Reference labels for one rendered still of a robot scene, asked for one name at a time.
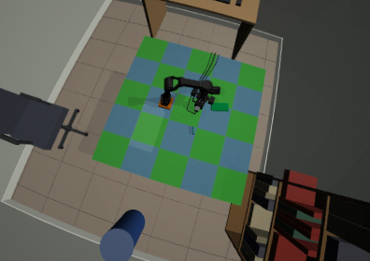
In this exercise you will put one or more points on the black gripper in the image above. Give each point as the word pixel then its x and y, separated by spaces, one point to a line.
pixel 204 97

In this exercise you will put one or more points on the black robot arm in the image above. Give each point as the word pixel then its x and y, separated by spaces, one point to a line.
pixel 205 87

